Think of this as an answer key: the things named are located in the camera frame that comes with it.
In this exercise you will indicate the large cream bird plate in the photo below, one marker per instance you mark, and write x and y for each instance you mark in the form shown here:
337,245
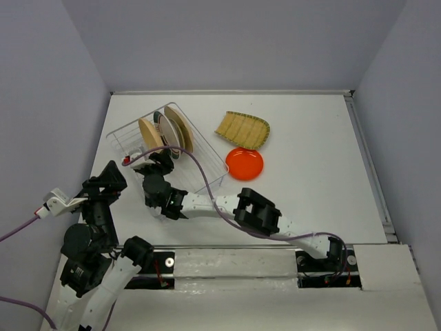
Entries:
183,124

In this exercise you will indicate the plain beige plate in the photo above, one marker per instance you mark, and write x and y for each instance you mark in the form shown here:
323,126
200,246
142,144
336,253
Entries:
150,135

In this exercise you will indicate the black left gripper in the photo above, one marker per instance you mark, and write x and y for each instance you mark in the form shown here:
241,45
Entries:
112,177

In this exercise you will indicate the white plate green red rim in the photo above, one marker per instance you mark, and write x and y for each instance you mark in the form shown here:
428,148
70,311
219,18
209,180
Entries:
166,129

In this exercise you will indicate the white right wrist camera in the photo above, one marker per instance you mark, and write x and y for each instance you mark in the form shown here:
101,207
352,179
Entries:
135,160

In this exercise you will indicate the small cream floral plate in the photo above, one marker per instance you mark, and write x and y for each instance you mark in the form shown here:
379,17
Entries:
181,135

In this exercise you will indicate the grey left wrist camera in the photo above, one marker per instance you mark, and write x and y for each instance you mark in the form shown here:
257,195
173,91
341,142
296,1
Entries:
57,203

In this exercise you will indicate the woven bamboo tray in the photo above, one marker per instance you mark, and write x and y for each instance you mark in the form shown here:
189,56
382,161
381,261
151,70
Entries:
244,130

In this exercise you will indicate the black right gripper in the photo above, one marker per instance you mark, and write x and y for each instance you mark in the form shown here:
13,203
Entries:
167,162

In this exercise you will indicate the orange plate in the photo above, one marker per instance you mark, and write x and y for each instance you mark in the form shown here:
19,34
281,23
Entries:
244,164

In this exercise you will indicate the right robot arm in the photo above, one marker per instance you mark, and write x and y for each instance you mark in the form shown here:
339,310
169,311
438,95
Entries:
248,211

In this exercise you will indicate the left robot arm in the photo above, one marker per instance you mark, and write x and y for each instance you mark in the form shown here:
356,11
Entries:
91,280

